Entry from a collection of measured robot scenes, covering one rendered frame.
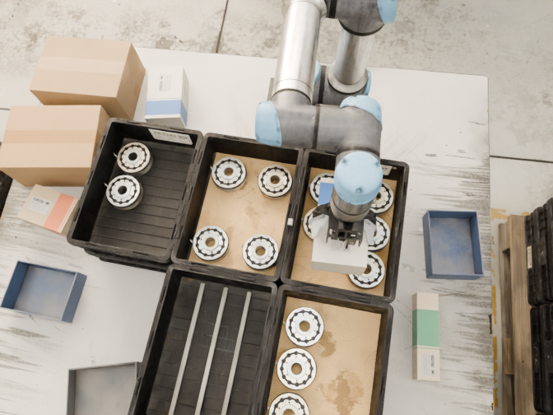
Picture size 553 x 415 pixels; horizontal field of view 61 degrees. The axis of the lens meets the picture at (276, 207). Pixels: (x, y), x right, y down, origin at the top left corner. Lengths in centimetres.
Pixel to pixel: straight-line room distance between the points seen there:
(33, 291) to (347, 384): 100
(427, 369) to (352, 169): 80
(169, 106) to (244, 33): 125
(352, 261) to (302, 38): 47
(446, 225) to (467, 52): 146
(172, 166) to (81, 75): 46
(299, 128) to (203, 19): 216
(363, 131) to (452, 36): 212
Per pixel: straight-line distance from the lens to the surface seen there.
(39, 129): 168
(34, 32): 320
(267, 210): 139
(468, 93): 181
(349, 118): 81
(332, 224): 94
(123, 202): 146
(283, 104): 82
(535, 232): 219
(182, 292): 136
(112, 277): 158
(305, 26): 97
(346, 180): 74
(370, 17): 110
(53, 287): 165
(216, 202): 141
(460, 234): 157
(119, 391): 153
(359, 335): 132
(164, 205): 145
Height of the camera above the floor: 214
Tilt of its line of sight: 70 degrees down
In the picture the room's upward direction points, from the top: 8 degrees counter-clockwise
